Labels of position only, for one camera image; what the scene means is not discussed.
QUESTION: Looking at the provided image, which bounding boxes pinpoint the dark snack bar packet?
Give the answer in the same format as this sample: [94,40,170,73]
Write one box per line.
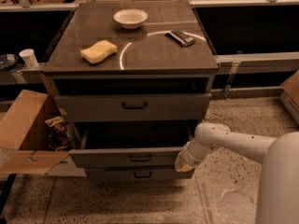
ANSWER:
[165,30,195,47]

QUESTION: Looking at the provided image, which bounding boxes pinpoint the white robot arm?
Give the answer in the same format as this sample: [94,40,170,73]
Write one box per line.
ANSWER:
[175,122,299,224]

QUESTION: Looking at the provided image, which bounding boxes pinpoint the grey drawer cabinet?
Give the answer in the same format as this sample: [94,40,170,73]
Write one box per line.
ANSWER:
[42,0,220,147]

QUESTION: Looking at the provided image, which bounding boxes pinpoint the cardboard box at right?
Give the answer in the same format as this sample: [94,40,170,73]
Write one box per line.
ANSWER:
[279,70,299,125]

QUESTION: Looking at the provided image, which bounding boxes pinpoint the yellow sponge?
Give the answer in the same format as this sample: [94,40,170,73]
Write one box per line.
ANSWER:
[80,40,118,64]

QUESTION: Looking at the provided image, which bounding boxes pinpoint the grey top drawer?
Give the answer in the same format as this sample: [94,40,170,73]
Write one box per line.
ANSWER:
[55,93,211,122]

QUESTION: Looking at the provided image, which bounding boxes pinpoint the dark round lid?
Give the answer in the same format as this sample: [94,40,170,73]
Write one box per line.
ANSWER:
[0,54,18,72]

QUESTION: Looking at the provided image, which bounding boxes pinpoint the white paper cup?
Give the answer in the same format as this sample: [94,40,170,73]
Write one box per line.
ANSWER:
[19,49,38,68]

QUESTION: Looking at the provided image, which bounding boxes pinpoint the crumpled snack bag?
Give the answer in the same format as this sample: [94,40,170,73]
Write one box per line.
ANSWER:
[45,116,72,151]

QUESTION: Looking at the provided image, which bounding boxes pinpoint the brown cardboard box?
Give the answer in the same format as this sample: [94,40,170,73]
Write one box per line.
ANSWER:
[0,90,86,176]

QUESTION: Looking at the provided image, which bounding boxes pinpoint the white bowl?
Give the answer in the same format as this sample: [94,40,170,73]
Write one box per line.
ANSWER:
[113,8,148,30]

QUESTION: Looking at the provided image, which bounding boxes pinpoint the grey drawer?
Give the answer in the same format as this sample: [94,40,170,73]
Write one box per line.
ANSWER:
[85,166,193,182]
[70,120,197,169]
[55,93,211,122]

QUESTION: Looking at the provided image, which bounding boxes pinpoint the grey bottom drawer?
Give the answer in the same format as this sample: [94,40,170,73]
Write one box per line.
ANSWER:
[85,166,193,182]

